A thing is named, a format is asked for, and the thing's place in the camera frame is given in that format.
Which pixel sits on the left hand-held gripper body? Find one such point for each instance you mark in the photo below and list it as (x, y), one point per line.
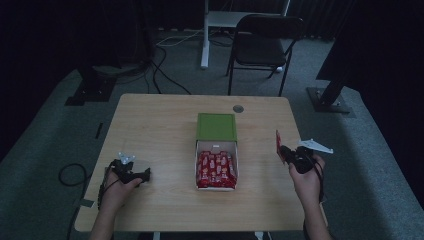
(126, 171)

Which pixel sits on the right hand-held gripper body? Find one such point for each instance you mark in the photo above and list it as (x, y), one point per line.
(304, 161)

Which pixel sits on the red snack packet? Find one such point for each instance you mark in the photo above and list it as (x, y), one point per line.
(278, 141)

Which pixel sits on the pile of red packets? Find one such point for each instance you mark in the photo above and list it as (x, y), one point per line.
(216, 170)

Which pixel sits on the white box with green lid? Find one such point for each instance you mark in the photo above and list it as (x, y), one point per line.
(216, 128)

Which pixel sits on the person's left hand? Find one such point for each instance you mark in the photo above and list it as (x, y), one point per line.
(115, 193)

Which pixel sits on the person's right hand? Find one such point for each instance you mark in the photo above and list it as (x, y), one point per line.
(308, 188)

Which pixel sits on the black marker pen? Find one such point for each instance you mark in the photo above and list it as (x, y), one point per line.
(99, 130)

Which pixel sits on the grey tape piece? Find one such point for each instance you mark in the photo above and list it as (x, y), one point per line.
(86, 203)

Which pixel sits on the white table leg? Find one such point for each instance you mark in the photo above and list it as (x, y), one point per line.
(263, 236)
(156, 236)

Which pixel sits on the grey round table grommet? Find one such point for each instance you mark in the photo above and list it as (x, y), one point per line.
(238, 108)

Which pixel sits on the black stand base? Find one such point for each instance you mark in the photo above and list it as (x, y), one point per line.
(91, 90)

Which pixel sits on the black folding chair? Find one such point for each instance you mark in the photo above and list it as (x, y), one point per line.
(260, 46)

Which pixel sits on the dark curtain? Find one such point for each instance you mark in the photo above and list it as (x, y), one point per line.
(50, 33)

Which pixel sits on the black post with base plate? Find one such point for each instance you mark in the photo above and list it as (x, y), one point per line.
(328, 96)

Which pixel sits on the white metal desk frame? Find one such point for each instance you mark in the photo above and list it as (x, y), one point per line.
(205, 40)

